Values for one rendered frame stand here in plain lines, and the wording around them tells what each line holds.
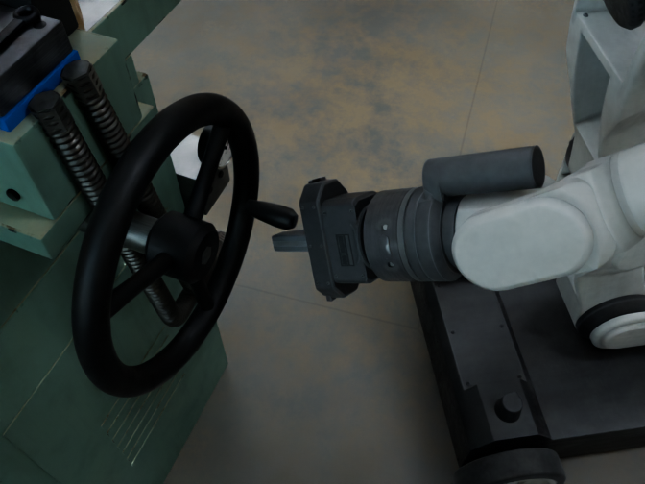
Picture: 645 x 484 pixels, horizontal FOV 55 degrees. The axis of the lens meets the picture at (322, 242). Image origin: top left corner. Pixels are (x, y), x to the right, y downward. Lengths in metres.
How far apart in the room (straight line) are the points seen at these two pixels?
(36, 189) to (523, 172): 0.38
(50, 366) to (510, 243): 0.56
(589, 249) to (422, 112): 1.51
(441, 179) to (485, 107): 1.48
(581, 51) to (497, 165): 0.36
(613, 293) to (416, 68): 1.16
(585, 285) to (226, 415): 0.76
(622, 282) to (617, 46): 0.49
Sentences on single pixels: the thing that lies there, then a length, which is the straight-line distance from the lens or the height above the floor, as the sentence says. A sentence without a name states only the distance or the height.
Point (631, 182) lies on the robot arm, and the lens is 0.48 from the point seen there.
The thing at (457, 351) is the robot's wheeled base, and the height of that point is 0.19.
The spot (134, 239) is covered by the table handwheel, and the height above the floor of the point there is 0.82.
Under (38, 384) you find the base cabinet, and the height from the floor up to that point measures 0.59.
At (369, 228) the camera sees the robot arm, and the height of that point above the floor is 0.84.
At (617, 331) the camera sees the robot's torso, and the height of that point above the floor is 0.31.
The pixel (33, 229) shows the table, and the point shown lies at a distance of 0.57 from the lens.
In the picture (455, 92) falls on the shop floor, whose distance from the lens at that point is 2.04.
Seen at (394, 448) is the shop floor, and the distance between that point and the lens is 1.35.
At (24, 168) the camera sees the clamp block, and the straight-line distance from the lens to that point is 0.53.
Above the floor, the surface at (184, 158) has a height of 0.62.
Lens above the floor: 1.28
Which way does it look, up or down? 53 degrees down
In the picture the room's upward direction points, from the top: straight up
